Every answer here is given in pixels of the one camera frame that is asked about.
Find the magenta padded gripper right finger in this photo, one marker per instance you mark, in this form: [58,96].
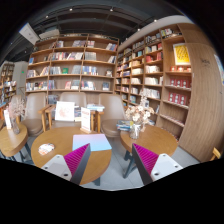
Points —
[152,166]

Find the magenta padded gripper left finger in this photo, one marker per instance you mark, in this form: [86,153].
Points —
[70,167]

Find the round wooden right table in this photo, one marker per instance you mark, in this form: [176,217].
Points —
[153,138]

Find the round wooden table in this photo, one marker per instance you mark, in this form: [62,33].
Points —
[153,138]
[62,139]
[11,143]

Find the round wooden centre table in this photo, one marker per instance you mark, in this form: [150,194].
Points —
[62,139]

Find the small round coaster card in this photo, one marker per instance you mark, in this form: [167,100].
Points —
[46,148]

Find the light blue pink mat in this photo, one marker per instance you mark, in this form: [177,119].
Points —
[97,142]

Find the stack of books on table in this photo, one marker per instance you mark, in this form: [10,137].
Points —
[124,125]

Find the glass vase with dried flowers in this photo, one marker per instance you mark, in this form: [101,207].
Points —
[139,115]

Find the white standing sign card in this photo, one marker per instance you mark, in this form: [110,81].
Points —
[85,120]

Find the white display book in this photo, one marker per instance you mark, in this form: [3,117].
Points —
[64,111]

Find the beige armchair left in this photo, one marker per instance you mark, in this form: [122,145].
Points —
[33,114]

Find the beige armchair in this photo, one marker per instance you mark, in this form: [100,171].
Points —
[80,101]
[113,112]
[33,114]

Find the round wooden left table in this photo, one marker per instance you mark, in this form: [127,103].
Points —
[11,143]

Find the beige armchair middle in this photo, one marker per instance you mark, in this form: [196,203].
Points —
[80,101]

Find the beige armchair right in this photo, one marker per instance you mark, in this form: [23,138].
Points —
[113,112]

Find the vase with pink dried flowers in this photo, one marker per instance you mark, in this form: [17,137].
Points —
[16,109]

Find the white card on left table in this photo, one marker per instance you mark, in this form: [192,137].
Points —
[7,119]

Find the wooden bookshelf far left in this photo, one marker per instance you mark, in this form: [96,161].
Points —
[7,83]

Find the yellow framed poster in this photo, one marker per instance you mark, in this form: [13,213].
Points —
[181,55]

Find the wooden bookshelf right wall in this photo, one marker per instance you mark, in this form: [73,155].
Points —
[188,100]

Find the wooden bookshelf wall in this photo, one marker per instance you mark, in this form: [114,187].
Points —
[188,100]
[73,63]

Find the wooden bookshelf back wall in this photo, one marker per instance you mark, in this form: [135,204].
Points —
[73,63]

